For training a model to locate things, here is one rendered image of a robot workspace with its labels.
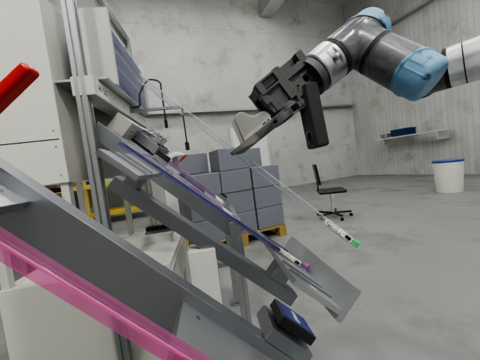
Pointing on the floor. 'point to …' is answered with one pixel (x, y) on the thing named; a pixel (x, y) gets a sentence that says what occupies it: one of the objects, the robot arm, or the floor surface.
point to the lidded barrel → (448, 175)
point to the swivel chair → (328, 193)
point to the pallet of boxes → (236, 191)
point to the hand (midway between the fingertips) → (239, 152)
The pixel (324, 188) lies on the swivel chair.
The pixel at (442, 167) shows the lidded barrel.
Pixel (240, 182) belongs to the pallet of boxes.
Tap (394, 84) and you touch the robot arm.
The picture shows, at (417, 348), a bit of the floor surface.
